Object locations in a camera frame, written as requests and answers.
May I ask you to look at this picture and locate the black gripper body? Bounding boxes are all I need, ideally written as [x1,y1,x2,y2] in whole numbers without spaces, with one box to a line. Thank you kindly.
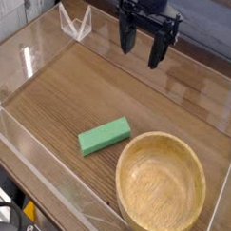
[118,0,183,37]

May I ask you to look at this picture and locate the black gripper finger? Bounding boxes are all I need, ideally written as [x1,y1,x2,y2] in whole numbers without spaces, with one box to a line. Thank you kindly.
[148,30,169,69]
[119,10,137,54]

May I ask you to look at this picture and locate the green rectangular block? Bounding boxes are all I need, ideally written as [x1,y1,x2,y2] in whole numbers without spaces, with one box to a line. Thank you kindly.
[77,117,131,156]

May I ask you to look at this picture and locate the brown wooden bowl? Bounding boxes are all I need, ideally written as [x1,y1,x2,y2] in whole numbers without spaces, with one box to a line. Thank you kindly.
[115,131,206,231]

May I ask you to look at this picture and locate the yellow black device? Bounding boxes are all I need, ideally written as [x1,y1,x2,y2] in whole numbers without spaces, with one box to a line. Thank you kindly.
[9,202,41,231]

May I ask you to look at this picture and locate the clear acrylic corner bracket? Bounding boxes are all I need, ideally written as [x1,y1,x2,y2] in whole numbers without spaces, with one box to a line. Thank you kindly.
[58,3,92,42]

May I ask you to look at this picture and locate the clear acrylic tray wall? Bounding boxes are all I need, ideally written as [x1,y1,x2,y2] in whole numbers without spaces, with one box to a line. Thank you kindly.
[0,103,129,231]

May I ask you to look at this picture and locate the black cable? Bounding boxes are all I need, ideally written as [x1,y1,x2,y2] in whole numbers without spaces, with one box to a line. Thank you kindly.
[0,201,24,231]

